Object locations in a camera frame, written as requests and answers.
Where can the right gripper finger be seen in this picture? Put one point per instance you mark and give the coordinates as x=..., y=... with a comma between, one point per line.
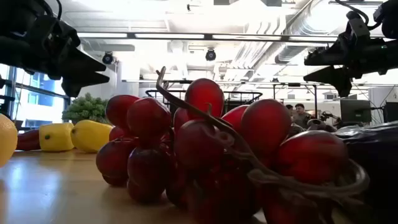
x=329, y=57
x=340, y=77

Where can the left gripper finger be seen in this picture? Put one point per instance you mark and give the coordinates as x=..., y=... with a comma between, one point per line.
x=82, y=63
x=77, y=81

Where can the yellow lemon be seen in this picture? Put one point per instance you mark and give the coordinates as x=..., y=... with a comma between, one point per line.
x=56, y=137
x=90, y=135

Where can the red chili pepper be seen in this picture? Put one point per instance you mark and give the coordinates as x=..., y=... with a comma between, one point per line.
x=29, y=140

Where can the red grape bunch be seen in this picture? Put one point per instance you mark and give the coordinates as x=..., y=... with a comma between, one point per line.
x=149, y=118

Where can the orange fruit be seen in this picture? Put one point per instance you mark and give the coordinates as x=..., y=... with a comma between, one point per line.
x=6, y=140

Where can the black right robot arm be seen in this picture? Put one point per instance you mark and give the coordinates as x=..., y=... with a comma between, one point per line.
x=390, y=18

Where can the black ceiling spotlight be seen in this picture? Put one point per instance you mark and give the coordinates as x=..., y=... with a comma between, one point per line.
x=107, y=58
x=210, y=55

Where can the dark computer monitor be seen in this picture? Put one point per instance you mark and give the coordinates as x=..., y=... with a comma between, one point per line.
x=355, y=110
x=391, y=112

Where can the person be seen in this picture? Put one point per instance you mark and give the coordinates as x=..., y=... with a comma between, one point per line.
x=289, y=108
x=301, y=119

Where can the purple eggplant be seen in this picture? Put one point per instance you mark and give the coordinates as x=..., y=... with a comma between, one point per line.
x=376, y=149

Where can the long ceiling light bar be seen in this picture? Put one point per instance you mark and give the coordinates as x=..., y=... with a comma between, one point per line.
x=168, y=36

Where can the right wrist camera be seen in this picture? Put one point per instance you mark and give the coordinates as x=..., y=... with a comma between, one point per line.
x=359, y=28

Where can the black metal stand frame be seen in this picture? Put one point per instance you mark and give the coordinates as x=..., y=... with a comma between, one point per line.
x=316, y=102

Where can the silver ceiling duct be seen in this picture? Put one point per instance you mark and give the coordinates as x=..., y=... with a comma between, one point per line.
x=289, y=53

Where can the glass window wall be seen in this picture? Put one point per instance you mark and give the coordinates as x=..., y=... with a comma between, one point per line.
x=40, y=109

